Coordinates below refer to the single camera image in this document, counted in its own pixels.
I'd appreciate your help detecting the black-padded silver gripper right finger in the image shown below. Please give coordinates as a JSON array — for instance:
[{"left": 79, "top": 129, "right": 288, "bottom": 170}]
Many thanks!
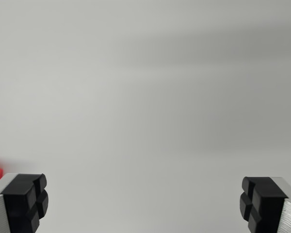
[{"left": 239, "top": 176, "right": 291, "bottom": 233}]

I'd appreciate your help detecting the black-padded silver gripper left finger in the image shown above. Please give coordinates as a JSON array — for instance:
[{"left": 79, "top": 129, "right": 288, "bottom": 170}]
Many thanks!
[{"left": 0, "top": 172, "right": 49, "bottom": 233}]

